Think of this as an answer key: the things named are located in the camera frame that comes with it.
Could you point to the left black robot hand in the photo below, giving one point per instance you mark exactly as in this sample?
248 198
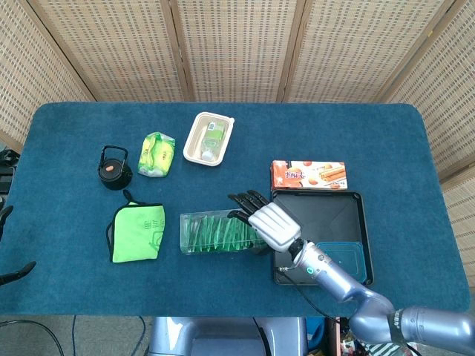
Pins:
18 271

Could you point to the clear box of green packets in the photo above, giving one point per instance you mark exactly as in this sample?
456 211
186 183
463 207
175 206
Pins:
208 216

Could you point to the orange biscuit roll box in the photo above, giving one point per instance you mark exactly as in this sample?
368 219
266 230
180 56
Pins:
308 174

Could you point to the blue felt table cover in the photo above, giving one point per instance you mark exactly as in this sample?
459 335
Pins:
222 289

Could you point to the green microfiber cloth black trim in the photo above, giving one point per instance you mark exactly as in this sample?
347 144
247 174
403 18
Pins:
137 233

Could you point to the black plastic tray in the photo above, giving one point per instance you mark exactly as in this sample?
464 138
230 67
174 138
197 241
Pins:
326 219

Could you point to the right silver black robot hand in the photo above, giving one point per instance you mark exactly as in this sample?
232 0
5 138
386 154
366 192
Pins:
272 226

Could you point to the woven bamboo screen panel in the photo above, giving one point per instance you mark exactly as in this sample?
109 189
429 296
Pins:
445 92
111 48
363 48
462 222
237 48
22 74

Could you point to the black equipment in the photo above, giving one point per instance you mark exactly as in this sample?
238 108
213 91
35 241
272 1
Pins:
6 170

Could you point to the green yellow plastic snack package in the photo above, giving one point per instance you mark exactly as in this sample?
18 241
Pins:
157 155

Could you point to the beige tray with green pack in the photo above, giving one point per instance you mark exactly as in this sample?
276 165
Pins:
193 148

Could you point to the blue transparent plastic lid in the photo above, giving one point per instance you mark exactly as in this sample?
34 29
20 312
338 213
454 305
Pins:
347 256

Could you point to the small clear water bottle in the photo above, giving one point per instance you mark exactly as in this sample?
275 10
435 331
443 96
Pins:
212 141

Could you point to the grey blue robot torso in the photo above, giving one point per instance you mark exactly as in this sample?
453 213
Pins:
222 337

